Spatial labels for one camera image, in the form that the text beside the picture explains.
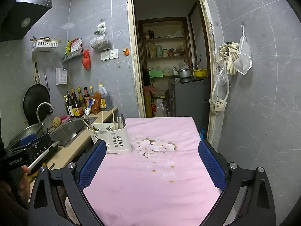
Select black range hood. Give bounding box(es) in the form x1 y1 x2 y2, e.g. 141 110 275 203
0 0 52 42

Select pink floral blanket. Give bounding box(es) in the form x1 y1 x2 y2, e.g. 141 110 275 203
66 116 227 226

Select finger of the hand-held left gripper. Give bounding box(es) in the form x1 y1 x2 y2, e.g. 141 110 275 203
13 134 51 152
8 133 38 149

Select red plastic bag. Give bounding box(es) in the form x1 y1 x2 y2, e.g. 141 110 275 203
82 49 91 70

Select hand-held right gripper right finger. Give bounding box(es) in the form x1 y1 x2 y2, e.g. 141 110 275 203
198 139 276 226

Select grey metal wall shelf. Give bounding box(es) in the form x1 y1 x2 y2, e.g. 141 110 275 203
61 48 84 63

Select clear bag of dried goods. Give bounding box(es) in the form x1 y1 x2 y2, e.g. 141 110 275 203
89 21 112 51

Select wooden knife rack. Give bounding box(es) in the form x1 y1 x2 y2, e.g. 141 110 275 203
33 56 41 85

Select grey cabinet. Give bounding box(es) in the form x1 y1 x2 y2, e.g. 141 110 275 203
168 76 211 128

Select clear plastic bag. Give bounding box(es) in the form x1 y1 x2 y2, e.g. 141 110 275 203
215 67 232 88

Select white wall box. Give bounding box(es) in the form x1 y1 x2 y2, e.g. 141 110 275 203
56 68 68 85

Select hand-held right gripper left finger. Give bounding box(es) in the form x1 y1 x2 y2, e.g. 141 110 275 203
28 139 107 226

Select person's left hand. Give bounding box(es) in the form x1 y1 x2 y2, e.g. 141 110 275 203
19 165 31 200

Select white wall basket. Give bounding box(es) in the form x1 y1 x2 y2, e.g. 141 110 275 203
31 38 60 52

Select dark cap sauce bottle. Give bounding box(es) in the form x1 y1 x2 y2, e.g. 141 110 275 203
83 87 91 106

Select white power cable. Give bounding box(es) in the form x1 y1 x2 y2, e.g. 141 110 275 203
128 54 134 86

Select white plastic utensil holder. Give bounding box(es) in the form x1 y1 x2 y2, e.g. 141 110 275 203
87 122 133 155

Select red seasoning packets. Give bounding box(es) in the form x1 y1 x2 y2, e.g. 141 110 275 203
70 38 82 51

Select yellow cap dark bottle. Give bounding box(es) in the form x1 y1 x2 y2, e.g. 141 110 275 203
77 87 86 110

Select black pump bottle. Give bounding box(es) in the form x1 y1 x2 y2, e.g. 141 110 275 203
66 91 75 117

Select orange spice packet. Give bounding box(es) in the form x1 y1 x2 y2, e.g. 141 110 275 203
91 92 102 114

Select metal bowl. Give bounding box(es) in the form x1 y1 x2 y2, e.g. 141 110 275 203
9 122 46 147

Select black frying pan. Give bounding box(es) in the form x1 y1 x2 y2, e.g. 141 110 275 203
23 84 51 124

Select worn door frame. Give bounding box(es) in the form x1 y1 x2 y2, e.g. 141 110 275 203
127 0 218 147

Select red label soy sauce bottle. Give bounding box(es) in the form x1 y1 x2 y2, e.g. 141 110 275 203
71 89 84 118

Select beige kitchen counter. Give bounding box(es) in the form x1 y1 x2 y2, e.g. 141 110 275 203
28 107 118 193

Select metal cooking pot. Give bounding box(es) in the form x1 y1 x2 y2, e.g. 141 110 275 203
173 67 192 78

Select stainless steel sink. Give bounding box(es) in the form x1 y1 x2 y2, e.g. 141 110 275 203
50 116 98 147

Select yellow cylinder canister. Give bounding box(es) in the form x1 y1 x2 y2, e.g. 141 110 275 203
144 91 153 118

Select chrome faucet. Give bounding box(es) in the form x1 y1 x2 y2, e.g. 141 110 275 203
36 102 54 127

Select wooden shelf unit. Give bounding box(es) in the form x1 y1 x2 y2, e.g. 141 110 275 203
138 17 195 81

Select white wall switch plate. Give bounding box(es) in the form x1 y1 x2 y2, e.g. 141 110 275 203
101 49 119 61

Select large oil jug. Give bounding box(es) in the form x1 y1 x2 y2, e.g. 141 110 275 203
97 83 113 111

